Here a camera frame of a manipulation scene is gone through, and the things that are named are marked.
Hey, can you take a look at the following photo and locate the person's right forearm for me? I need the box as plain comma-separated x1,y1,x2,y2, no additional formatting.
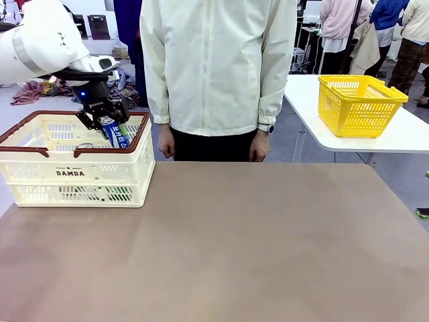
145,76,172,125

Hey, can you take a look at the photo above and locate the person in camouflage trousers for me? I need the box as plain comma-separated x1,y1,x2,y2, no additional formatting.
387,0,429,97

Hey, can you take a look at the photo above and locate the white side table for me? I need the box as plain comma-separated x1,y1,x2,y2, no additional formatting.
285,74,429,165

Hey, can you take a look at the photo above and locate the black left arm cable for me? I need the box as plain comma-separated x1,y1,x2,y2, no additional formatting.
62,68,110,83

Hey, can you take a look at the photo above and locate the cream brown-rimmed shopping basket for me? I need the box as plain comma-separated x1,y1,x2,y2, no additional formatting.
0,110,157,208

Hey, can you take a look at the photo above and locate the dark striped cloth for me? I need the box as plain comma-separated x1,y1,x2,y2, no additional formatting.
46,76,74,98

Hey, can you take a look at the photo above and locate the grey-blue shirt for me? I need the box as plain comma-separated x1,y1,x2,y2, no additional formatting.
110,68,130,88

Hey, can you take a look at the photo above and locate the person's right hand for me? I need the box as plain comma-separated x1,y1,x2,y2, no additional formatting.
158,124,177,160

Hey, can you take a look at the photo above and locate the beige coat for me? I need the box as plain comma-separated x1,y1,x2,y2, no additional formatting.
350,21,381,76

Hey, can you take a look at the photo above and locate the person in pink sweater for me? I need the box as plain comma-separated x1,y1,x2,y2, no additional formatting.
318,0,360,75

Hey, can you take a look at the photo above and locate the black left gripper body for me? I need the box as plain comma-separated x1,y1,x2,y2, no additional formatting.
72,79,117,117

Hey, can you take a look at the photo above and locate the dark plaid garment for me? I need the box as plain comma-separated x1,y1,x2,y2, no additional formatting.
110,85,140,110

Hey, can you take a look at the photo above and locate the person's left forearm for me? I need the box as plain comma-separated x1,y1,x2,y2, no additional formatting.
256,82,289,127

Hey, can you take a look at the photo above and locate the person's left hand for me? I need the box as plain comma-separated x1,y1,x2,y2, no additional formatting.
249,132,271,163

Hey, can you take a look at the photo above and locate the white desktop computer case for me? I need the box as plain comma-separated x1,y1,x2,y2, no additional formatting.
290,46,306,73

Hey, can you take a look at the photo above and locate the blue white Pocari Sweat can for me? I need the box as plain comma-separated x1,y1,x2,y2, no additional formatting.
100,122,131,150

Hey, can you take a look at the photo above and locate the person in white jacket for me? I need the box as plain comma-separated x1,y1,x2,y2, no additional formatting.
139,0,298,163

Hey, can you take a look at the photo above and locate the person in dark blue coat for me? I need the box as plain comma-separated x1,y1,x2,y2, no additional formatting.
113,0,148,108

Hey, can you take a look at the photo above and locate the brown patterned cloth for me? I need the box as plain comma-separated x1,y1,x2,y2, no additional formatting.
11,80,46,106

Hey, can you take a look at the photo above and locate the person in blue top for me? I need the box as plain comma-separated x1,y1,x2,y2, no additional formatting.
368,0,412,78

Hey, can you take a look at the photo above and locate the yellow plastic basket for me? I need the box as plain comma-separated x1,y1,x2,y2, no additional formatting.
317,74,409,138

